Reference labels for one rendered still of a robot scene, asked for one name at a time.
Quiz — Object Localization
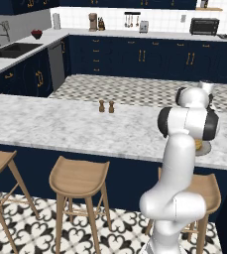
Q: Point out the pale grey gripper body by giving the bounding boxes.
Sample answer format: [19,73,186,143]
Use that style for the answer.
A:
[198,79,216,97]

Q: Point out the navy dining counter base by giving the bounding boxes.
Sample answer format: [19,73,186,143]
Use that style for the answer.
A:
[0,142,227,254]

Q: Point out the black toaster oven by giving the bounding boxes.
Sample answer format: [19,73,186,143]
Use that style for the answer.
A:
[189,17,220,37]

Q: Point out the grey round plate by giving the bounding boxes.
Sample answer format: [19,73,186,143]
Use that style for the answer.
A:
[194,140,213,157]

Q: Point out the navy base cupboards, long run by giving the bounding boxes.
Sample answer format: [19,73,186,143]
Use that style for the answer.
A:
[60,34,227,85]

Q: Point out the silver toaster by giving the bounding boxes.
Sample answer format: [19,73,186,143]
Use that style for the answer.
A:
[139,20,150,35]

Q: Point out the brown knife block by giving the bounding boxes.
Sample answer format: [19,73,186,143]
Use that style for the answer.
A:
[97,17,106,32]

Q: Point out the brown coffee machine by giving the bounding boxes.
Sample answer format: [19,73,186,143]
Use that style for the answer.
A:
[88,12,98,33]

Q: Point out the grey dishwasher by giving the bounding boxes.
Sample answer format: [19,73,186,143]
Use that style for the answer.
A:
[47,42,66,92]

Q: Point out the white paper towel roll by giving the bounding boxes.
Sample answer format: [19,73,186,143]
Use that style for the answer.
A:
[52,12,61,31]

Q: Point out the red bowl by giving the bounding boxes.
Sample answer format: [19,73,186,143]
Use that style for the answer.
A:
[31,29,44,41]

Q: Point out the navy base cupboards under sink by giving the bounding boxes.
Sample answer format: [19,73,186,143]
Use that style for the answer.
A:
[0,49,55,98]

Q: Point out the black kitchen sink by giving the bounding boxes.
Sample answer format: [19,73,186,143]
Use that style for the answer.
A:
[0,42,44,60]

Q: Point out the wooden wall shelf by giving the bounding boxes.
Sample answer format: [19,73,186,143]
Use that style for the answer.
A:
[195,7,224,13]

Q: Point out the rail with hanging tools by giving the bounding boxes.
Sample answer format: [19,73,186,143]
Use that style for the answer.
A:
[123,11,142,29]

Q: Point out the navy wall cupboards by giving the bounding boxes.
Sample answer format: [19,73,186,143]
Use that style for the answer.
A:
[0,0,60,16]
[58,0,198,11]

